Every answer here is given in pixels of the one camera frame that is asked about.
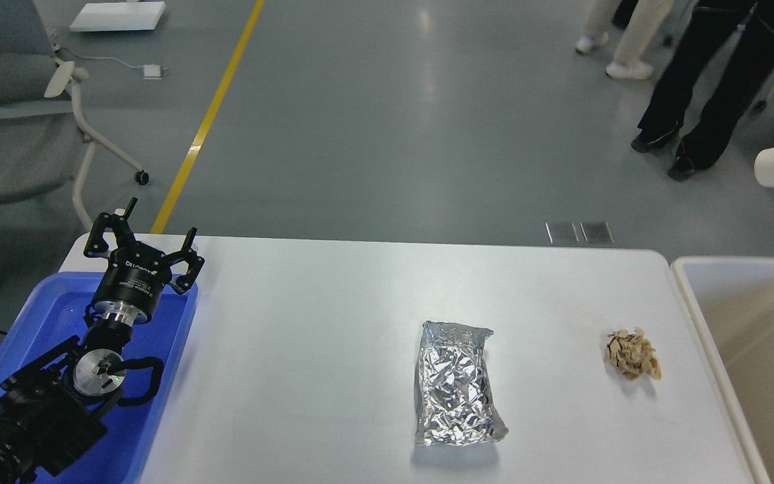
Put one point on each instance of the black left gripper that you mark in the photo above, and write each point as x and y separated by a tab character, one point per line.
135	274

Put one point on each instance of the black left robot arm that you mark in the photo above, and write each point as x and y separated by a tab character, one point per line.
51	409

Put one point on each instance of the blue plastic bin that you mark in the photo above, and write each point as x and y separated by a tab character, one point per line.
54	311

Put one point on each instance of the grey office chair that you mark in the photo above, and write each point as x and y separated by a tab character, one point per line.
41	152

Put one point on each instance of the white flat board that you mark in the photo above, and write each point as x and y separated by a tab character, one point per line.
118	16

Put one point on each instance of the crumpled aluminium foil packet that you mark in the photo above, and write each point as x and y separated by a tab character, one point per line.
455	406

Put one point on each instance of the left metal floor plate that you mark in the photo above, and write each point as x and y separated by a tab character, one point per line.
562	234

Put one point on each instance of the metal floor plate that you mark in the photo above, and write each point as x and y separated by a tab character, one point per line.
562	234
597	233

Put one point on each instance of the right metal floor plate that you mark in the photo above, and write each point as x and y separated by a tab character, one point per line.
597	233

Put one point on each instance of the crumpled brown paper ball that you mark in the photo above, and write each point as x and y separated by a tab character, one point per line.
633	354

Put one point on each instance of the person in beige trousers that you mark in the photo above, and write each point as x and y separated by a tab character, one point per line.
626	62

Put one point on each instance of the beige plastic bin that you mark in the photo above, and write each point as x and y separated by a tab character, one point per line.
731	302

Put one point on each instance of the white power adapter with cable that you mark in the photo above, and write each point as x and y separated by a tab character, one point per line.
150	71

